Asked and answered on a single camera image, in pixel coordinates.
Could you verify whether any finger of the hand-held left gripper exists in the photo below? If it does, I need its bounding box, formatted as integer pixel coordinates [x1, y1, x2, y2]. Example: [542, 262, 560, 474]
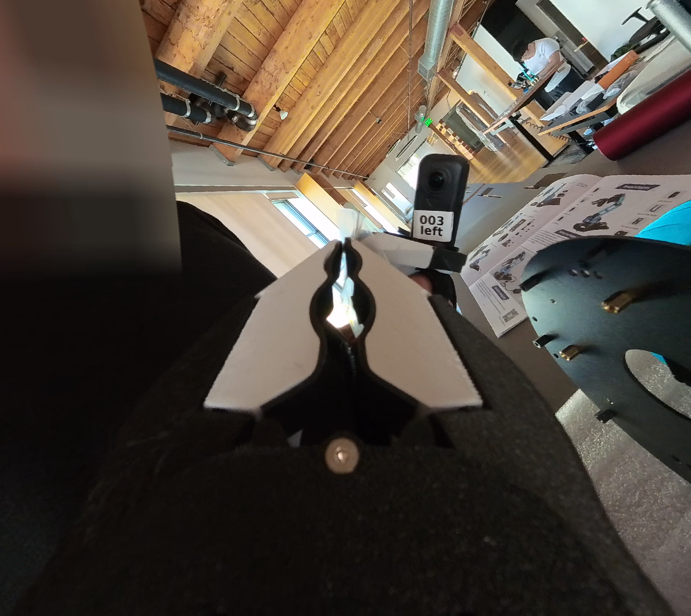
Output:
[362, 232, 436, 252]
[377, 247, 440, 279]

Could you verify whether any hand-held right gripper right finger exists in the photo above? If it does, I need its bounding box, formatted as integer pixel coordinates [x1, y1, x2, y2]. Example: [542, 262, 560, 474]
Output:
[343, 240, 483, 416]

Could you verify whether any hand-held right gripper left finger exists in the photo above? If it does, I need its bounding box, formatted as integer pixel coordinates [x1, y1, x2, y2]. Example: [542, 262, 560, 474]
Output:
[204, 240, 343, 418]

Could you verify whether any printed instruction manual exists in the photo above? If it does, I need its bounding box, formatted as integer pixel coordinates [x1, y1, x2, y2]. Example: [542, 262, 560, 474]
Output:
[460, 172, 691, 340]

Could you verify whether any wooden work table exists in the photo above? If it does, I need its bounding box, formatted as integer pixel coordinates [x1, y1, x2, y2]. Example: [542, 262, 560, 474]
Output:
[537, 86, 620, 137]

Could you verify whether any thin metal ceiling rod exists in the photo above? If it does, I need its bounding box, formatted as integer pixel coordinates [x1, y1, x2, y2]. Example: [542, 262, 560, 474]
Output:
[166, 124, 369, 181]

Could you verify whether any maroon cylindrical container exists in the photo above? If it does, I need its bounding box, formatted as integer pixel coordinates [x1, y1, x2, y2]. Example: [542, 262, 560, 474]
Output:
[594, 81, 691, 162]

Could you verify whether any black ceiling pipe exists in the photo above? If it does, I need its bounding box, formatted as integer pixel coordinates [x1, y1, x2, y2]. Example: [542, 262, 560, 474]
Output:
[159, 92, 254, 132]
[154, 57, 261, 123]

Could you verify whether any white foam sheet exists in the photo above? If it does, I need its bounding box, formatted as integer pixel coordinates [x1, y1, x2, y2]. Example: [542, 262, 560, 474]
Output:
[555, 388, 691, 614]

